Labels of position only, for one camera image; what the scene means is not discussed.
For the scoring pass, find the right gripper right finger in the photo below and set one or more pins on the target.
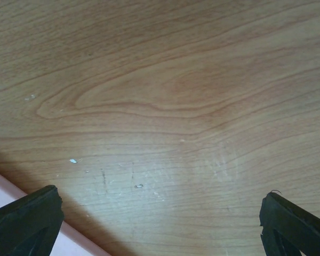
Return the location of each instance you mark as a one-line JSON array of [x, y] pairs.
[[287, 229]]

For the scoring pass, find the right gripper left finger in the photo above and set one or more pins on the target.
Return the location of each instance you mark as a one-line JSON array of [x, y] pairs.
[[31, 224]]

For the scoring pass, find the pink plastic tray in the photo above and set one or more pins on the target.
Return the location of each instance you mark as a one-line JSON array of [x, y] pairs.
[[68, 242]]

